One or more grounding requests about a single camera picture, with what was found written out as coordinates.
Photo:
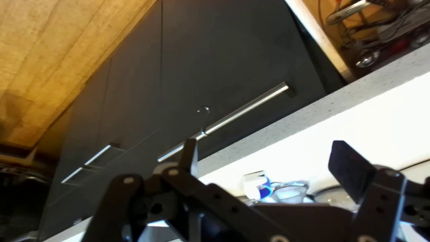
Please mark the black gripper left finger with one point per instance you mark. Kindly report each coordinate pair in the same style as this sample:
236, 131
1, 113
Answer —
179, 202

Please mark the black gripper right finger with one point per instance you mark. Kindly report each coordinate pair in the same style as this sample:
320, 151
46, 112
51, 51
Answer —
380, 197

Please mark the dark drawer with wooden interior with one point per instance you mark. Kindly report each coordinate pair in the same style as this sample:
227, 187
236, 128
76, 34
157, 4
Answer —
320, 41

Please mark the dark kitchen base cabinet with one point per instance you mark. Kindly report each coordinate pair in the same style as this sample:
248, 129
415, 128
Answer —
309, 119

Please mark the narrow dark cabinet door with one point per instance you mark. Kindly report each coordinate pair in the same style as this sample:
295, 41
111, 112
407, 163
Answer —
84, 129

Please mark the wide dark cabinet door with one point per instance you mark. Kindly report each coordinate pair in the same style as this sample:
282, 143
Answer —
215, 54

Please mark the silver utensil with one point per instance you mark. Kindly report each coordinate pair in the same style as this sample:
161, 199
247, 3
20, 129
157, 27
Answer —
347, 10

